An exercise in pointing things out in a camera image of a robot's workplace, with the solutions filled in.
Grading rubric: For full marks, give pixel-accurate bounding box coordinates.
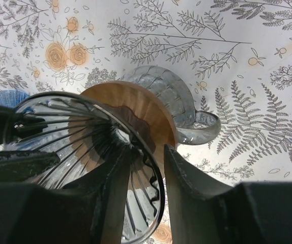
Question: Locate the dark wooden dripper ring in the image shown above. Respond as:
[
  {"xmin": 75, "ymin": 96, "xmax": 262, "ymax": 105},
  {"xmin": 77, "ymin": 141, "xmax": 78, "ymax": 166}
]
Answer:
[{"xmin": 80, "ymin": 81, "xmax": 176, "ymax": 153}]

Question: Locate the grey glass dripper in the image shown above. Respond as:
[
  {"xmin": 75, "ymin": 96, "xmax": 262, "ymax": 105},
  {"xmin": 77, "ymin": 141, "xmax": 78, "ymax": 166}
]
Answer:
[{"xmin": 3, "ymin": 91, "xmax": 165, "ymax": 243}]

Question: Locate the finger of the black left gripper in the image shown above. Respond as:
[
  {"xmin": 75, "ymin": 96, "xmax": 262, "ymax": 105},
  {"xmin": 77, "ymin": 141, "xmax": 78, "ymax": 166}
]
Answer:
[
  {"xmin": 0, "ymin": 106, "xmax": 47, "ymax": 144},
  {"xmin": 0, "ymin": 150, "xmax": 61, "ymax": 182}
]

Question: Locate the floral table mat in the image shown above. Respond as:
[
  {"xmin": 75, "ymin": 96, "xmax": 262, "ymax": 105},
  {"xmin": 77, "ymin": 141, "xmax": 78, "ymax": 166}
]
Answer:
[{"xmin": 0, "ymin": 0, "xmax": 292, "ymax": 244}]

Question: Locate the blue plastic dripper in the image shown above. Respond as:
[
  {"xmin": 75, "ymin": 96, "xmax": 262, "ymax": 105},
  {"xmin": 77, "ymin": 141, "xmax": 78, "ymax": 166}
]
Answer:
[{"xmin": 0, "ymin": 90, "xmax": 29, "ymax": 108}]

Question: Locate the grey glass server jug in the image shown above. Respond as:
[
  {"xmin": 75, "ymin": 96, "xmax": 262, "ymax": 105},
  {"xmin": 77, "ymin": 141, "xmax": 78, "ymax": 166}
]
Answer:
[{"xmin": 122, "ymin": 66, "xmax": 221, "ymax": 145}]

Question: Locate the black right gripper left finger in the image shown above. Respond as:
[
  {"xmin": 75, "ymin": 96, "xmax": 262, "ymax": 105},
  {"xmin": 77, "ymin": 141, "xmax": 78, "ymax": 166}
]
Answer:
[{"xmin": 0, "ymin": 148, "xmax": 131, "ymax": 243}]

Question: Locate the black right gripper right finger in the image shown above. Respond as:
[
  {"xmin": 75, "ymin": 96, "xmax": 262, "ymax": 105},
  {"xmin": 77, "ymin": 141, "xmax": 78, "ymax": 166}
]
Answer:
[{"xmin": 164, "ymin": 145, "xmax": 292, "ymax": 243}]

